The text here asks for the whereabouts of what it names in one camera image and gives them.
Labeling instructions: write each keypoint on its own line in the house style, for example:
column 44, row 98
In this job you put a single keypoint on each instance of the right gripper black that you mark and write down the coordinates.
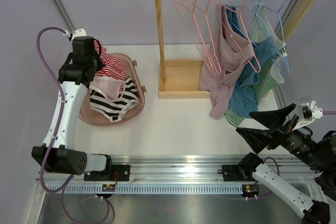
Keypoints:
column 258, row 138

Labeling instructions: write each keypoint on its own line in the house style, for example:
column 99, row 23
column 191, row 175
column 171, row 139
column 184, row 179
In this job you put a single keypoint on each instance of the teal blue tank top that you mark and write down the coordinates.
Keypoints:
column 252, row 77

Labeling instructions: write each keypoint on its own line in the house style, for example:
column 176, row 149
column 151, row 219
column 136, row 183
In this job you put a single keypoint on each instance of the mauve pink tank top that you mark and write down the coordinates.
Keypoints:
column 233, row 53

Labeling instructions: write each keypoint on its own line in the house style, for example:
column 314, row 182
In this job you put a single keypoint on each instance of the black white striped tank top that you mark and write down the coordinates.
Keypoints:
column 116, row 111

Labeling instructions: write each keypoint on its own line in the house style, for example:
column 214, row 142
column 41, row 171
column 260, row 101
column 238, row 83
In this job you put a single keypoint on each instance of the red white striped tank top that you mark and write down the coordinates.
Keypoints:
column 110, row 80

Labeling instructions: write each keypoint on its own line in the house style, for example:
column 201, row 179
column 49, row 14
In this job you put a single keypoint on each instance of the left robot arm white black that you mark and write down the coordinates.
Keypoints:
column 57, row 154

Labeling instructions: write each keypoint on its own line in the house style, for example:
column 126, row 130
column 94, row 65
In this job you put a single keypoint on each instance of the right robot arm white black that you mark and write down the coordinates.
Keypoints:
column 318, row 156

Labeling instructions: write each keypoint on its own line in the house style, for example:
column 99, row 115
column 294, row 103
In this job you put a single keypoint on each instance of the green white striped tank top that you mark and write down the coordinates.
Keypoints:
column 265, row 32

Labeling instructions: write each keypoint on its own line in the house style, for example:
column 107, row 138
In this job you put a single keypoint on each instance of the wooden clothes rack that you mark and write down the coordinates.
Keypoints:
column 178, row 78

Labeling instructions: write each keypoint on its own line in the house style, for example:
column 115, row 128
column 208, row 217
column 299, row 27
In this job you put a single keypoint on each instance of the pink translucent plastic basin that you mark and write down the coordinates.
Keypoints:
column 92, row 117

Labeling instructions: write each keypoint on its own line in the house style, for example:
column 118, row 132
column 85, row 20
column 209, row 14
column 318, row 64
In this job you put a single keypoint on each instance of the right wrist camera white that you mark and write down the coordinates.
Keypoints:
column 307, row 111

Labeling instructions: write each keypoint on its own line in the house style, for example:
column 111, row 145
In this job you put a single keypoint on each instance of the aluminium mounting rail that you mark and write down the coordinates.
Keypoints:
column 199, row 169

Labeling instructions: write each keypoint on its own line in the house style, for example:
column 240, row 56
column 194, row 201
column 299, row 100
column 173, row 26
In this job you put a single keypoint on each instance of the white slotted cable duct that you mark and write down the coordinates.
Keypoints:
column 153, row 189

